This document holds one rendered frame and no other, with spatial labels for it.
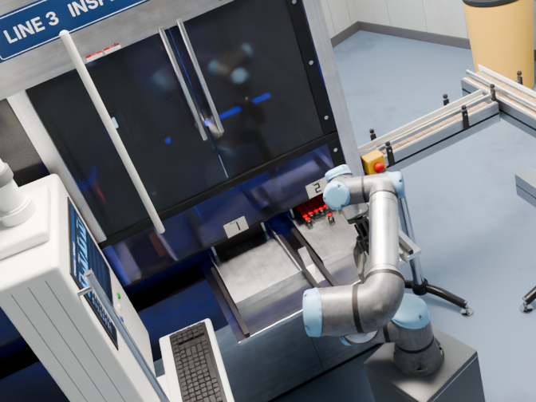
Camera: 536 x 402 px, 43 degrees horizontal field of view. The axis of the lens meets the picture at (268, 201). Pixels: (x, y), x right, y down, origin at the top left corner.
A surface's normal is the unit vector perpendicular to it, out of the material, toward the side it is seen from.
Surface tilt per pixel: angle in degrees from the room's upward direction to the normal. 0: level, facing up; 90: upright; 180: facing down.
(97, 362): 90
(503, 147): 0
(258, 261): 0
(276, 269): 0
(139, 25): 90
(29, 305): 90
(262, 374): 90
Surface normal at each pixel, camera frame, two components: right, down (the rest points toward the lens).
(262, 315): -0.29, -0.78
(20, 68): 0.35, 0.46
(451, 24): -0.74, 0.55
